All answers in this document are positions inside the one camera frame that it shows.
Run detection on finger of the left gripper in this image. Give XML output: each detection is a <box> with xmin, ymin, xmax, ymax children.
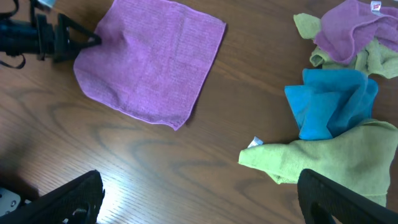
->
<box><xmin>52</xmin><ymin>42</ymin><xmax>101</xmax><ymax>62</ymax></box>
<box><xmin>57</xmin><ymin>14</ymin><xmax>102</xmax><ymax>44</ymax></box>

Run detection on pink purple microfiber cloth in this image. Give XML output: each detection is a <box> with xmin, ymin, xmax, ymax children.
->
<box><xmin>73</xmin><ymin>0</ymin><xmax>226</xmax><ymax>129</ymax></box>

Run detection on purple cloth with tag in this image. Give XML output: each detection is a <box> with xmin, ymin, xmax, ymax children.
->
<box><xmin>314</xmin><ymin>0</ymin><xmax>397</xmax><ymax>64</ymax></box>

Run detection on blue microfiber cloth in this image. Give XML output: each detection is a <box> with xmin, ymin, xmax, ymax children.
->
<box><xmin>284</xmin><ymin>69</ymin><xmax>379</xmax><ymax>141</ymax></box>

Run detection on small green microfiber cloth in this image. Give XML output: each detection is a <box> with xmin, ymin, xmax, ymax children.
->
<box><xmin>294</xmin><ymin>13</ymin><xmax>397</xmax><ymax>79</ymax></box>

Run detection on large green microfiber cloth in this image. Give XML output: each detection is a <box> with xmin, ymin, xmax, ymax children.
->
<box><xmin>238</xmin><ymin>119</ymin><xmax>397</xmax><ymax>206</ymax></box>

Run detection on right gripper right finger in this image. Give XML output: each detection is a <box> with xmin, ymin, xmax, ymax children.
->
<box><xmin>297</xmin><ymin>169</ymin><xmax>397</xmax><ymax>224</ymax></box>

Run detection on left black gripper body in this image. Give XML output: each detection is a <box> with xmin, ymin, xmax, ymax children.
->
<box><xmin>35</xmin><ymin>14</ymin><xmax>64</xmax><ymax>62</ymax></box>

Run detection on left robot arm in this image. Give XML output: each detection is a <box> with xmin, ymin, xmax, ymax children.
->
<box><xmin>1</xmin><ymin>14</ymin><xmax>102</xmax><ymax>63</ymax></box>

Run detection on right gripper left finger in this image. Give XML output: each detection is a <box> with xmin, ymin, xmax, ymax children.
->
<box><xmin>1</xmin><ymin>170</ymin><xmax>105</xmax><ymax>224</ymax></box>

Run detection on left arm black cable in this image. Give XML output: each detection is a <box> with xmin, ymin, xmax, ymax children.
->
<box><xmin>0</xmin><ymin>0</ymin><xmax>37</xmax><ymax>70</ymax></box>

